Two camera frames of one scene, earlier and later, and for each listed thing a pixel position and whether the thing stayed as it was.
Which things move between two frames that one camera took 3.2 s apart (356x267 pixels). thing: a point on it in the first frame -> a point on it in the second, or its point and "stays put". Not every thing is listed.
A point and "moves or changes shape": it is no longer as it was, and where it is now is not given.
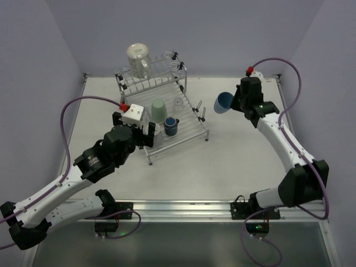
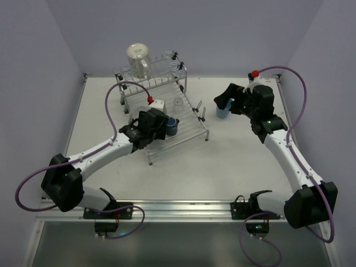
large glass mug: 139,60 stays put
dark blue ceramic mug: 171,126 stays put
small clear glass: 178,105 stays put
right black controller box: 255,228 stays put
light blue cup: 223,102 moves or changes shape
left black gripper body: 139,133 -> 162,124
